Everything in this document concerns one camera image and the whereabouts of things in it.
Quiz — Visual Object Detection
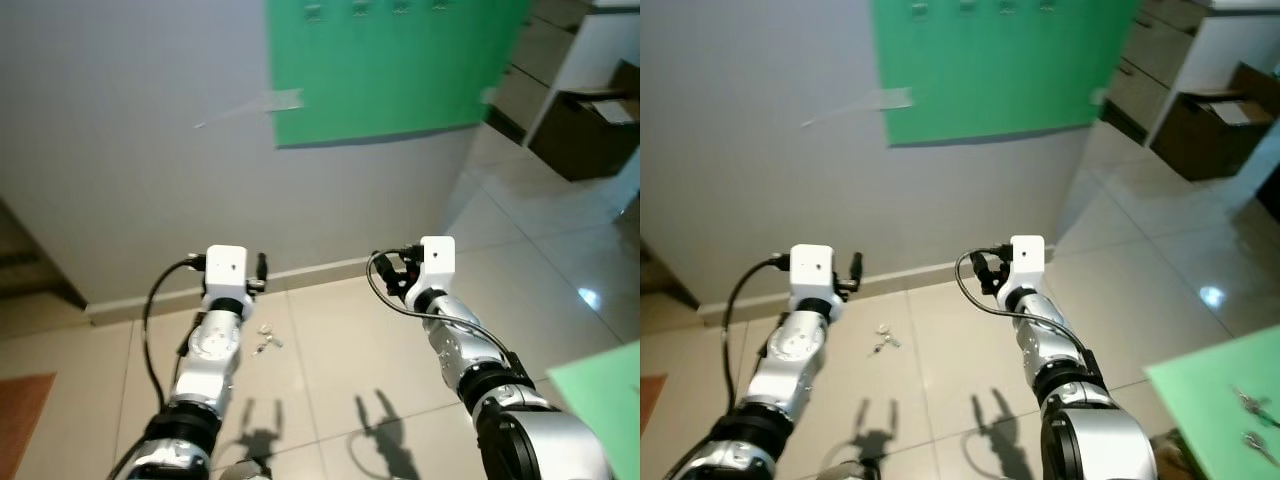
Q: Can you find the long clear tape strip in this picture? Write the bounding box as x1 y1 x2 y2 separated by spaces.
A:
800 87 914 128
193 88 305 130

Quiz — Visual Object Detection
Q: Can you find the dark brown furniture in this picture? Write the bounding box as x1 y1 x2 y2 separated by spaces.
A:
640 240 701 321
0 200 86 311

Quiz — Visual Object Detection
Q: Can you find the dark brown box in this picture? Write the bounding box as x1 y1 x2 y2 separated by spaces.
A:
1150 62 1280 183
528 60 641 183

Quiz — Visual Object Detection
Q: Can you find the orange floor mat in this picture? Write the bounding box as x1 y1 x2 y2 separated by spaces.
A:
0 373 58 480
640 373 669 436

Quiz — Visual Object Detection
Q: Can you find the green table mat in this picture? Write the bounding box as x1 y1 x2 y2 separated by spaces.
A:
1143 325 1280 480
545 342 641 480

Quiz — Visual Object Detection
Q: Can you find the white drawer cabinet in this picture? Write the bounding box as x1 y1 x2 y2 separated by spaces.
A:
1100 0 1280 146
485 0 641 146

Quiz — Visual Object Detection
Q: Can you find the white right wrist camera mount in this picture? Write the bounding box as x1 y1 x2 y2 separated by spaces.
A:
420 236 457 291
1010 235 1047 291

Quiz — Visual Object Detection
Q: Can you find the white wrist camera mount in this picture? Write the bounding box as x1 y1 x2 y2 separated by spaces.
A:
203 244 251 301
1010 235 1047 291
790 244 837 301
420 236 457 291

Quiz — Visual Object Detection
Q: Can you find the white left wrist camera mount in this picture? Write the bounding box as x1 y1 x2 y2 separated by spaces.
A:
790 244 837 301
203 244 251 301

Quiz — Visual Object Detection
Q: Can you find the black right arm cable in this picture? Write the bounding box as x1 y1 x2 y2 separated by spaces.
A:
954 247 1093 363
364 248 513 373

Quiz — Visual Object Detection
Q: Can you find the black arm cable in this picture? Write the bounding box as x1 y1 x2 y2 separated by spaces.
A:
140 255 207 411
725 253 793 411
364 248 513 373
954 247 1093 363

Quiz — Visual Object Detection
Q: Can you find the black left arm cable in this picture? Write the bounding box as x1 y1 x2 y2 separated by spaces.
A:
725 253 793 411
140 255 207 411

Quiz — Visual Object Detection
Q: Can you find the green wall board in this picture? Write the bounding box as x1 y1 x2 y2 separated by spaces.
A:
870 0 1143 148
265 0 536 149

